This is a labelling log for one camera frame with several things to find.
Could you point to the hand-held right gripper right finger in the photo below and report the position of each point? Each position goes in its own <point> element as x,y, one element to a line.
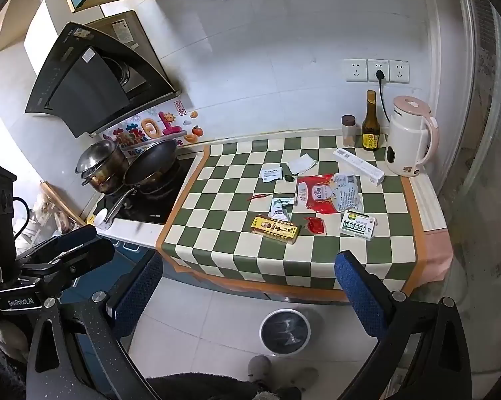
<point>358,291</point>

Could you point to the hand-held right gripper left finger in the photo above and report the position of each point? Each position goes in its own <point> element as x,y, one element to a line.
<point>138,289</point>

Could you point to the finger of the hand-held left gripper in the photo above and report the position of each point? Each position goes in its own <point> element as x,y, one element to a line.
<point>81,232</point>
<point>88,254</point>

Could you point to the green white medicine box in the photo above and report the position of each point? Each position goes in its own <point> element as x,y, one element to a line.
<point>358,225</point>

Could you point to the small red packet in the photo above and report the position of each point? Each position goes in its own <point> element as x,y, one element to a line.
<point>315,225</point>

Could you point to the round white trash bin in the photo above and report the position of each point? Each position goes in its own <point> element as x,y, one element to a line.
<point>284,332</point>

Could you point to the clear printed plastic wrapper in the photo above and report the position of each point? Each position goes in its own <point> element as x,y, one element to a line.
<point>348,193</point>

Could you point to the yellow box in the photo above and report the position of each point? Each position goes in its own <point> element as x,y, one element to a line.
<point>275,229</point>

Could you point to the red plastic food bag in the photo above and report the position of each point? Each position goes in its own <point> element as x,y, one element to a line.
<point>317,193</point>

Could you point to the green white sachet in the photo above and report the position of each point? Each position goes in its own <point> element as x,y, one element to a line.
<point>279,209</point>

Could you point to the long white carton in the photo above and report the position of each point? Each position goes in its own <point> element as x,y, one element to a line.
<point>358,165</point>

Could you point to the small green scrap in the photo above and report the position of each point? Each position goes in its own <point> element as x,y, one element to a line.
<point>290,177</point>

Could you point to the red chili pepper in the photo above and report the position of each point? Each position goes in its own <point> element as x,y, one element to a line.
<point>258,196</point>

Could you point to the white tissue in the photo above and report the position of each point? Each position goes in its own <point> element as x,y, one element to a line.
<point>301,163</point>

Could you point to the small white sachet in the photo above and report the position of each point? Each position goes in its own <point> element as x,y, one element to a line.
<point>270,174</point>

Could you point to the person's left forearm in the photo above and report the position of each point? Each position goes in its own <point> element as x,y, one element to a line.
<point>9,341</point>

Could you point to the small white bowl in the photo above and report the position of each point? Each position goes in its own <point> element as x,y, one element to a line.
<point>101,218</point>

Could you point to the steel pot with lid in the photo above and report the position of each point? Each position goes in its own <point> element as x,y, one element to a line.
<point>100,162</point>

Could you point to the black cooktop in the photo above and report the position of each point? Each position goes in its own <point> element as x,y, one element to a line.
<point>158,204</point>

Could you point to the pink underlay cloth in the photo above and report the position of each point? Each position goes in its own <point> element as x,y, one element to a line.
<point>435,254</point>

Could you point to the black frying pan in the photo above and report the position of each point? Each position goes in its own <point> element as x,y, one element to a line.
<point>150,162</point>

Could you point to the green white checkered mat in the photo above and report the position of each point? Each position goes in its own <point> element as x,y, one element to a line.
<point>233,258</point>

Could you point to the person's black pants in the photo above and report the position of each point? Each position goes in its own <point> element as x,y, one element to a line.
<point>200,387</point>

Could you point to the grey slipper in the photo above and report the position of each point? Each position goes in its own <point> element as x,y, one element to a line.
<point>259,368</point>

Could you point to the black range hood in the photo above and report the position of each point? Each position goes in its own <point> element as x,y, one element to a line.
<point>88,79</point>

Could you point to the brown lid spice jar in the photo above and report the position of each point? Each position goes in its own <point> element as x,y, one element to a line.
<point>348,131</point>

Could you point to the dark glass sauce bottle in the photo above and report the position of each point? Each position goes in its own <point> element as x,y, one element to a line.
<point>370,131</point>

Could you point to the white pink electric kettle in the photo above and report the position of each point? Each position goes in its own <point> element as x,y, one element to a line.
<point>406,137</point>

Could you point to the glass sliding door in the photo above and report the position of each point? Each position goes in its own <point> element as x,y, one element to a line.
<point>483,175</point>

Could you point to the colourful wall stickers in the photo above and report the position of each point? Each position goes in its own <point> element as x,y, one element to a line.
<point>158,127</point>

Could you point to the white wall socket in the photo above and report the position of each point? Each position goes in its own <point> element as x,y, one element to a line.
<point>399,71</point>
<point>373,66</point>
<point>355,71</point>

